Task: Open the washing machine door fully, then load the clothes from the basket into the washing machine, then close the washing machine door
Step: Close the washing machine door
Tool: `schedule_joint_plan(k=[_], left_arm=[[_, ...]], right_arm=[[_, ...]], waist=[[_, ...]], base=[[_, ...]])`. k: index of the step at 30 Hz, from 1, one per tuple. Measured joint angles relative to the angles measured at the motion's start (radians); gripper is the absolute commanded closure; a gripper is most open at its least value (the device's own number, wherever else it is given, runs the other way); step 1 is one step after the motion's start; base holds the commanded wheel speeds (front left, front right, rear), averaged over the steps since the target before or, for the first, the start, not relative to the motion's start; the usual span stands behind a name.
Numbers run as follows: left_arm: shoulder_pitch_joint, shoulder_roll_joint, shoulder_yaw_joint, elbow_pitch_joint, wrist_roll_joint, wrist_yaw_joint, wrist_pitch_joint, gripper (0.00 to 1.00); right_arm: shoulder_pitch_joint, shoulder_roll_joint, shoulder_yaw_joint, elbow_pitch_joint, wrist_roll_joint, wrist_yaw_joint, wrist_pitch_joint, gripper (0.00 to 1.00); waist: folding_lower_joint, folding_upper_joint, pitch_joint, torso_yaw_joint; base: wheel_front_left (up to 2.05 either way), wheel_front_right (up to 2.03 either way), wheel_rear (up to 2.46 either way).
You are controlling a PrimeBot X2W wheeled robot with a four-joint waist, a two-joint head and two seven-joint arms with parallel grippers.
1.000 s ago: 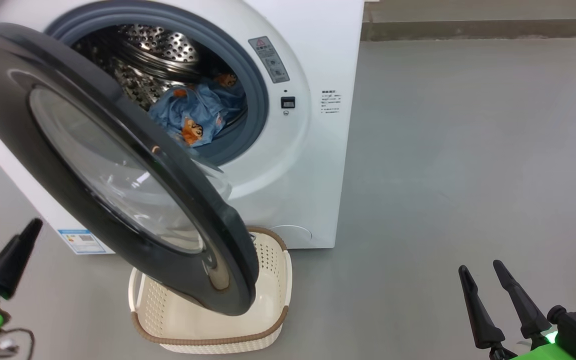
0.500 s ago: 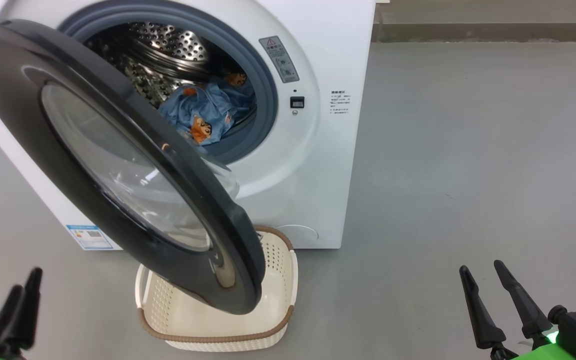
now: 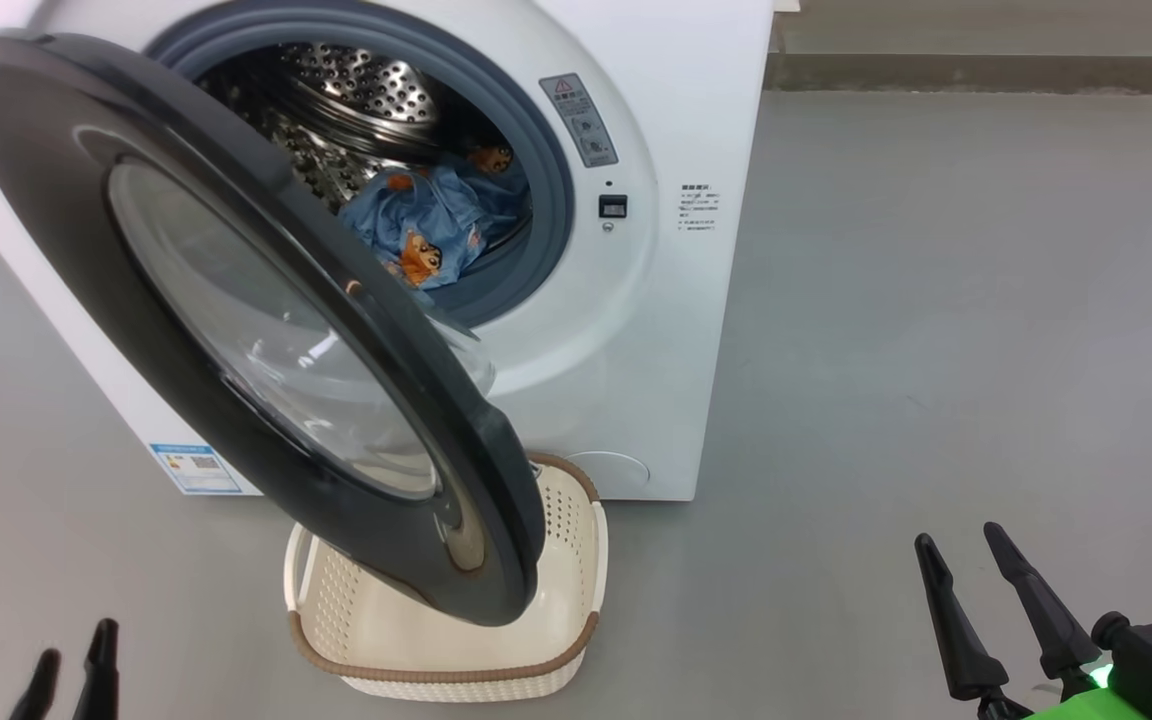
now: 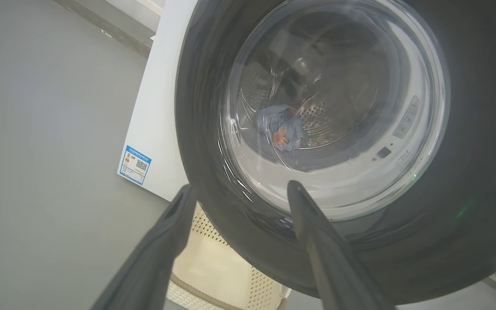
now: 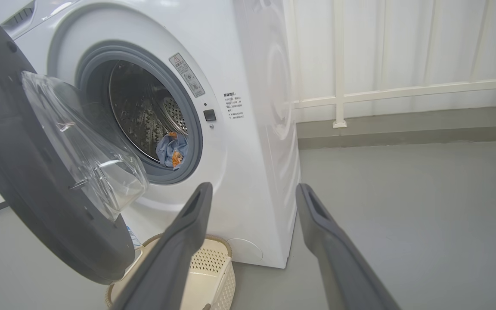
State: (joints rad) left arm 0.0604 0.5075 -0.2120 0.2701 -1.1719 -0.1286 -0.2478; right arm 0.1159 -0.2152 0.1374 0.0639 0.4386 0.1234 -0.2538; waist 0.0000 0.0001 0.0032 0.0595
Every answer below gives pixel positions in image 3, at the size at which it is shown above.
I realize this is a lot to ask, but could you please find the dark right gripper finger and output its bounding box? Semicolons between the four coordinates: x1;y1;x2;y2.
914;533;1009;701
983;521;1102;681

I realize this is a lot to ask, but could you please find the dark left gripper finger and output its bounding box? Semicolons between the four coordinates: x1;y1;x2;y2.
8;648;63;720
71;618;122;720

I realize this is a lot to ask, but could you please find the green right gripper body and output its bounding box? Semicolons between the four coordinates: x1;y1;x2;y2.
976;663;1152;720

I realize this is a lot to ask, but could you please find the black round glass washer door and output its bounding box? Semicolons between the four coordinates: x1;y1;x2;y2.
0;30;547;627

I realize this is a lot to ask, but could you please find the blue cartoon print garment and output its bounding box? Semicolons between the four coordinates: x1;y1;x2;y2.
339;165;499;291

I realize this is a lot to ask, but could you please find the blue cartoon garment cream patch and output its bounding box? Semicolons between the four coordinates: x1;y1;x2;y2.
466;143;533;233

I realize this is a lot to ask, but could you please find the white front-load washing machine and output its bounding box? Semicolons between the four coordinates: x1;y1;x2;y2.
0;0;777;501

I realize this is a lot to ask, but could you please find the perforated steel washing machine drum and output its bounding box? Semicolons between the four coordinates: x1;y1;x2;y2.
194;42;527;281

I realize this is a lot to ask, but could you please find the blue energy label sticker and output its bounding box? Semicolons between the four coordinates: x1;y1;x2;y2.
149;443;243;496

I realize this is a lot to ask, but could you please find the round white filter cover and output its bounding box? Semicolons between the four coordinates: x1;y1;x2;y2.
566;452;652;497

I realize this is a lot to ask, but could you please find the cream perforated laundry basket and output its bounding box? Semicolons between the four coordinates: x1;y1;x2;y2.
283;452;609;703

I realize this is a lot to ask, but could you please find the printed black text label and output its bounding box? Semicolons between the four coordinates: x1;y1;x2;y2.
678;183;720;233

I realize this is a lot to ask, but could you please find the grey warning label sticker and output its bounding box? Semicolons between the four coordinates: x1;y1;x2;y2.
539;73;619;168

